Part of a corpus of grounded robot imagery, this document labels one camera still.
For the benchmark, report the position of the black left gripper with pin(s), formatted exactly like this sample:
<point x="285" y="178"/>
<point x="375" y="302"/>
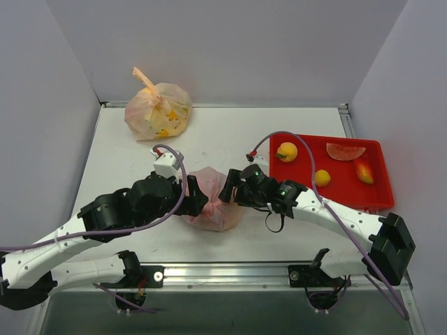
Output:
<point x="193" y="199"/>

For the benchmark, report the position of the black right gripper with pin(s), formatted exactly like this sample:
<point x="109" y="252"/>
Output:
<point x="230" y="188"/>

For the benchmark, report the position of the pink plastic bag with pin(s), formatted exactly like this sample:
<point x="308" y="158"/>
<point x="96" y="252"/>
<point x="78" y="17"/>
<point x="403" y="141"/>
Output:
<point x="216" y="215"/>

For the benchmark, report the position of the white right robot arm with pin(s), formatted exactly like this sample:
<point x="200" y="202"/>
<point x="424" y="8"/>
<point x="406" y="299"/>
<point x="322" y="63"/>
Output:
<point x="383" y="244"/>

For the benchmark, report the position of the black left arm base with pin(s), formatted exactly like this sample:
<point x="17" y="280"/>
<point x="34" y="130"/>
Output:
<point x="129" y="292"/>

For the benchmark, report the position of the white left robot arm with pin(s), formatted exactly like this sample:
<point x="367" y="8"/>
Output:
<point x="30" y="276"/>

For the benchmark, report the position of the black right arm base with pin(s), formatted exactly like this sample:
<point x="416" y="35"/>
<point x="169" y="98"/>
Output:
<point x="322" y="292"/>

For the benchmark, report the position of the orange fruit with leaf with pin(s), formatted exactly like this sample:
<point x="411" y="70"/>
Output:
<point x="287" y="152"/>

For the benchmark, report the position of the orange plastic bag with fruit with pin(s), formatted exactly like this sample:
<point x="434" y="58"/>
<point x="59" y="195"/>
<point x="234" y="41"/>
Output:
<point x="158" y="110"/>

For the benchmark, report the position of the small yellow lemon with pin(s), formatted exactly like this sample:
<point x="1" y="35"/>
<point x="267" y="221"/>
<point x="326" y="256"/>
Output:
<point x="322" y="178"/>

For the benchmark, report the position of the watermelon slice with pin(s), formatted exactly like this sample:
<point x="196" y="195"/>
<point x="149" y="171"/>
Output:
<point x="340" y="152"/>

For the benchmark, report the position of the red plastic tray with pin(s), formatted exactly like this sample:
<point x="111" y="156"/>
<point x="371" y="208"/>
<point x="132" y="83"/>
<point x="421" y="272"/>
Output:
<point x="344" y="187"/>

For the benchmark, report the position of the red yellow mango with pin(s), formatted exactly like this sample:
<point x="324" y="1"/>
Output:
<point x="363" y="170"/>

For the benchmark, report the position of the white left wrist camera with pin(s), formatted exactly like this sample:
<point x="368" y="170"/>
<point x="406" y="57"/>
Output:
<point x="167" y="164"/>

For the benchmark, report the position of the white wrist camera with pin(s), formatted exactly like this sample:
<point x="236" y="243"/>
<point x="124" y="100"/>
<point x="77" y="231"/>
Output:
<point x="167" y="164"/>
<point x="260" y="161"/>

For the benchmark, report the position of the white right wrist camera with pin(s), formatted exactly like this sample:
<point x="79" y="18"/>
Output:
<point x="260" y="161"/>

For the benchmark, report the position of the aluminium front rail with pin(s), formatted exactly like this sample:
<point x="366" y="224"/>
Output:
<point x="180" y="276"/>

